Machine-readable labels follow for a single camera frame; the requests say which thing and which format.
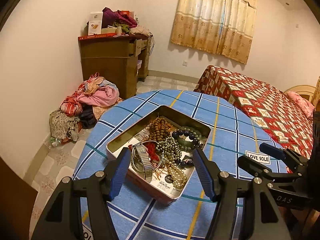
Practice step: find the pile of clothes on cabinet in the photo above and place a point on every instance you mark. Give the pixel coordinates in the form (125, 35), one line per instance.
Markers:
(128, 24)

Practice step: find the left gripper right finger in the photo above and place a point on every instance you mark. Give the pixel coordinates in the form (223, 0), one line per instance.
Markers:
(261, 218)

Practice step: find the brown cardboard cabinet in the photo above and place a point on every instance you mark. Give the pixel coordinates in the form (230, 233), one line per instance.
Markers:
(122, 60)

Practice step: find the pink metal jewelry tin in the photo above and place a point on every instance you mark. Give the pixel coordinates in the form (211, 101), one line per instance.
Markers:
(161, 122)

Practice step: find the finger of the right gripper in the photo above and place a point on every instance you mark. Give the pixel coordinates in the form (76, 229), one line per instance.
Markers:
(258, 170)
(278, 153)

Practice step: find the beige window curtain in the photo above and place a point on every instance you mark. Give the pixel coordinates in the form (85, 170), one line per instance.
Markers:
(222, 27)

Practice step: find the silver metal watch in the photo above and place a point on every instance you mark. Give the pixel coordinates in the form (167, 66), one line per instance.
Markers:
(140, 161)

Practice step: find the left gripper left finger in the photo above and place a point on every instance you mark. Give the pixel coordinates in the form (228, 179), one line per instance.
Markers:
(61, 217)

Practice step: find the white product box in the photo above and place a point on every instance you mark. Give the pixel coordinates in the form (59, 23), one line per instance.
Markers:
(95, 23)

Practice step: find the blue plaid tablecloth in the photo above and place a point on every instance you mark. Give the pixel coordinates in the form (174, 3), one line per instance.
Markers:
(135, 214)

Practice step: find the white printed paper insert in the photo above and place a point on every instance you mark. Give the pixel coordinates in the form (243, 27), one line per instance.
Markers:
(172, 177)

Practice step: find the wooden headboard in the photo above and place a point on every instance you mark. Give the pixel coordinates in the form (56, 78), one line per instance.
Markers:
(305, 91)

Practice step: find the green jade bangle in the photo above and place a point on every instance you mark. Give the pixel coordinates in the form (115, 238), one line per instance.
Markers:
(188, 138)

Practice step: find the pink pillow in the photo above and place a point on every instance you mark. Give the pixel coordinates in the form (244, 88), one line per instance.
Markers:
(305, 105)

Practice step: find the red tassel pendant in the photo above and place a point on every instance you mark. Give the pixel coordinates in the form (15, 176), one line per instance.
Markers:
(147, 144)

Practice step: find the red patterned bed quilt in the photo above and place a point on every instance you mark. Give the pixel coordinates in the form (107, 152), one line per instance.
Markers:
(272, 110)

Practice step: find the pile of clothes on floor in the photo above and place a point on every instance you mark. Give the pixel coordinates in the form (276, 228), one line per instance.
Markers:
(82, 109)

